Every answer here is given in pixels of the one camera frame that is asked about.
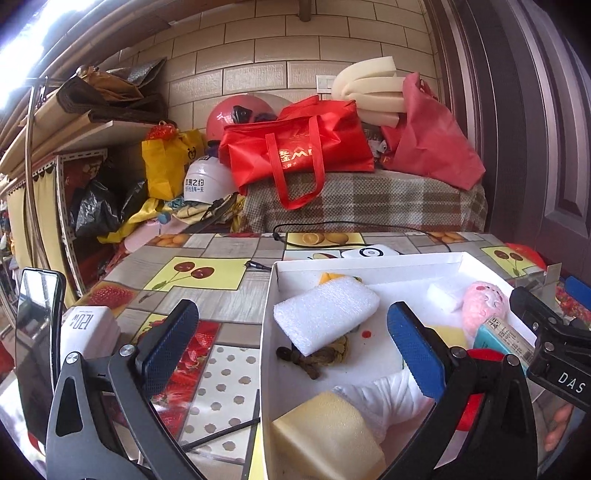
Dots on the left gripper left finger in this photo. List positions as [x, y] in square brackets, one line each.
[81, 441]

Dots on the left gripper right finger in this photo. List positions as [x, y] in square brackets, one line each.
[481, 425]

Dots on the white cloth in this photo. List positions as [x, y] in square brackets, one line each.
[385, 402]

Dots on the pink plush pig toy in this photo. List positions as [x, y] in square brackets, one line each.
[482, 301]

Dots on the yellow round sponge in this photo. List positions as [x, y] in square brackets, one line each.
[327, 438]

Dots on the leopard print scrunchie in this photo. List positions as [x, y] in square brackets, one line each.
[328, 356]

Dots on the white foam block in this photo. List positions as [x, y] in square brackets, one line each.
[313, 319]

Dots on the yellow green scrub sponge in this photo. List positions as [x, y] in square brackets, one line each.
[452, 336]

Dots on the person's right hand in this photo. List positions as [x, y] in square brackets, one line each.
[560, 422]

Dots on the grey metal stand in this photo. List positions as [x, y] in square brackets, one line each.
[543, 283]

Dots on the white charger box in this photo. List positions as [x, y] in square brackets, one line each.
[90, 330]

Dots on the black smartphone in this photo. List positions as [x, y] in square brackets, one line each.
[40, 301]

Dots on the white shallow tray box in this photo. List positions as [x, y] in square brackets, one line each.
[393, 278]

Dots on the yellow small carton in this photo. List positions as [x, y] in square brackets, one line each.
[326, 277]

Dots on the plaid covered bench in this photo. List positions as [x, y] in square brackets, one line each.
[357, 201]

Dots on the white helmet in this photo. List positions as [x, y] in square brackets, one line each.
[208, 180]

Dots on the yellow shopping bag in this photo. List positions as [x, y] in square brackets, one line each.
[167, 152]

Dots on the wooden shelf unit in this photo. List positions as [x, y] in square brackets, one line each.
[78, 118]

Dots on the cream foam roll stack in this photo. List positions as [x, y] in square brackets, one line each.
[375, 87]

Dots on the red tote bag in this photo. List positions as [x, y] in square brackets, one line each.
[314, 135]

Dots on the red helmet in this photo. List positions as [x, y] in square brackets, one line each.
[238, 109]

